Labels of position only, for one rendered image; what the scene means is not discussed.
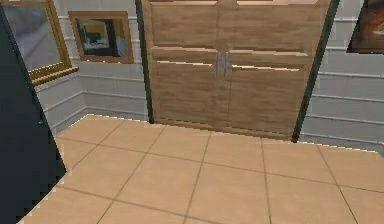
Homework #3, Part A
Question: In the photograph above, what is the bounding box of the wooden double room door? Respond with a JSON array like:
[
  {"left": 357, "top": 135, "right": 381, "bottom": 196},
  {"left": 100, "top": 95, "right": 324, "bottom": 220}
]
[{"left": 135, "top": 0, "right": 341, "bottom": 144}]

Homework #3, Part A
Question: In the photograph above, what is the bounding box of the wood framed picture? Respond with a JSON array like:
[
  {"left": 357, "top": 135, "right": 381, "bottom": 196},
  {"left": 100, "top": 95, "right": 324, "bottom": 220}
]
[{"left": 68, "top": 10, "right": 135, "bottom": 65}]

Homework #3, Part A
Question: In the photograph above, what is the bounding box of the black fridge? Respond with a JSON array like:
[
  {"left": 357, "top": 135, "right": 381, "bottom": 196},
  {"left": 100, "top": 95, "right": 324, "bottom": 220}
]
[{"left": 0, "top": 6, "right": 67, "bottom": 224}]

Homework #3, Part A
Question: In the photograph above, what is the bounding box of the gold framed window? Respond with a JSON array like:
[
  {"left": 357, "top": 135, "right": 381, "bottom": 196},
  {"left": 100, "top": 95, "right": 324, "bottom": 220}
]
[{"left": 0, "top": 0, "right": 80, "bottom": 87}]

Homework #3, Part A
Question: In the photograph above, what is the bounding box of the dark brown framed picture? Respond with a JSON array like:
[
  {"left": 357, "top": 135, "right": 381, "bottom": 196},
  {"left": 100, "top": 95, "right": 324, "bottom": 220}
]
[{"left": 346, "top": 0, "right": 384, "bottom": 55}]

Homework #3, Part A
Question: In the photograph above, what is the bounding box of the grey door handle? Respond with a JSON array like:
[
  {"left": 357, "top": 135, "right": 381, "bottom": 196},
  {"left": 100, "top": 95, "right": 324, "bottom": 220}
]
[
  {"left": 214, "top": 51, "right": 222, "bottom": 79},
  {"left": 223, "top": 51, "right": 230, "bottom": 79}
]

